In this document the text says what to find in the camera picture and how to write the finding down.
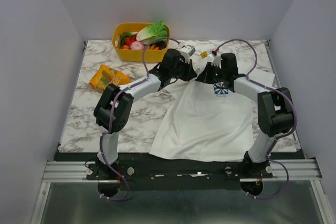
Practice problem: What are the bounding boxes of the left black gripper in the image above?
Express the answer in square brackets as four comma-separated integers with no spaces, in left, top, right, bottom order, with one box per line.
[170,58,197,82]

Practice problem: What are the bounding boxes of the white t-shirt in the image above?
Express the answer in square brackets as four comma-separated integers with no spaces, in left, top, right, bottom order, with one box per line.
[149,79,272,162]

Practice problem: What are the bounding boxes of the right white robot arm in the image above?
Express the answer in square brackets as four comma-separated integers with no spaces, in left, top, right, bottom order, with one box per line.
[196,53,297,178]

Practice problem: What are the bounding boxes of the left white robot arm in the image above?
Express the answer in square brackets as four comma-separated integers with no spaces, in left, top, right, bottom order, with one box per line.
[93,45,196,179]

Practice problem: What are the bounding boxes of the green toy cabbage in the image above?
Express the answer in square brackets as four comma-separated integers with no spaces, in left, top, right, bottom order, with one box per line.
[136,20,168,45]

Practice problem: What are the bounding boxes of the pink toy onion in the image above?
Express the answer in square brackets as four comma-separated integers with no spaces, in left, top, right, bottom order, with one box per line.
[130,40,144,50]

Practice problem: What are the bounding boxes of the yellow plastic basket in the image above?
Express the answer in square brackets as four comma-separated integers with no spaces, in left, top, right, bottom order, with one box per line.
[111,23,169,62]

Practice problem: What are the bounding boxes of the red toy pepper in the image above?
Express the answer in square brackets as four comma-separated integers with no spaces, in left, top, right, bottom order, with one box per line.
[124,37,136,46]

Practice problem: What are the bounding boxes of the orange snack bag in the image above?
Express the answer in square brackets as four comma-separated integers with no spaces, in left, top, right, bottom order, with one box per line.
[89,65,131,92]

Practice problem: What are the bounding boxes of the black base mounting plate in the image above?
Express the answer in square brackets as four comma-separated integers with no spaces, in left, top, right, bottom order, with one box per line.
[53,152,304,191]

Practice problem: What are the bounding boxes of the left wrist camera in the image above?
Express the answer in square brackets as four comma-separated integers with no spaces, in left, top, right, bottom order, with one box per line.
[179,45,196,63]

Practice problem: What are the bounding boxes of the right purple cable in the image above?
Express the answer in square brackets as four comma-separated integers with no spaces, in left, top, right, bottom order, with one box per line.
[215,39,297,200]

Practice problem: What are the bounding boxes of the purple cable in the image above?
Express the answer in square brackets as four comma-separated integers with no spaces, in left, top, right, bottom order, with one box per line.
[98,37,182,201]
[215,39,297,200]

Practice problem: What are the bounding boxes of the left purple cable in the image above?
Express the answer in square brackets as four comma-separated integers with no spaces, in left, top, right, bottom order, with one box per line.
[98,37,182,201]

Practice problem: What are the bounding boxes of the aluminium rail frame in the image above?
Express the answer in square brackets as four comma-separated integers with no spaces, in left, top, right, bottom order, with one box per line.
[42,159,322,184]

